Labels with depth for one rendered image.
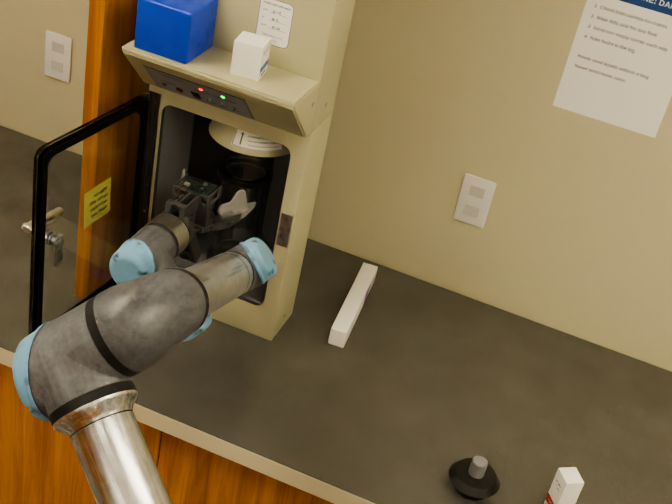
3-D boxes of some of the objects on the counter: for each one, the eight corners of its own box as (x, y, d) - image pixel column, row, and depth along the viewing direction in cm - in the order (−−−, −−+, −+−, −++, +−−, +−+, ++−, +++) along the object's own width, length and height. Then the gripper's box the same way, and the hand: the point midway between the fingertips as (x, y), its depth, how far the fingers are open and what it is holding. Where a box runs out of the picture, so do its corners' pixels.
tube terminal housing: (185, 232, 237) (229, -114, 195) (317, 281, 230) (392, -66, 189) (129, 285, 216) (164, -88, 175) (272, 341, 210) (344, -32, 168)
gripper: (224, 225, 178) (272, 177, 194) (125, 188, 182) (179, 144, 198) (218, 266, 182) (265, 216, 199) (121, 229, 186) (175, 183, 203)
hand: (220, 193), depth 200 cm, fingers open, 14 cm apart
